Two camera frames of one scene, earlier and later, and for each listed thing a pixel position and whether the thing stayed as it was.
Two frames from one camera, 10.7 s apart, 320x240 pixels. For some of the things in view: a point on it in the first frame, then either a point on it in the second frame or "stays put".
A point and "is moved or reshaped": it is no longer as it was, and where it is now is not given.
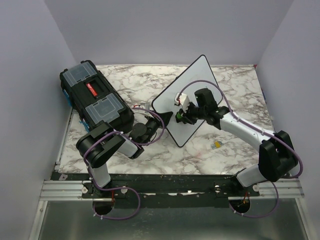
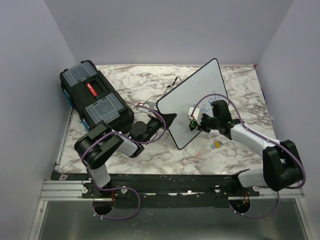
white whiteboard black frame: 200,70 is moved or reshaped
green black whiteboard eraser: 179,117 to 193,125
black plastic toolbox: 91,96 stays put
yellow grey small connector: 216,144 stays put
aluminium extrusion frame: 56,190 stays put
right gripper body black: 194,113 to 207,124
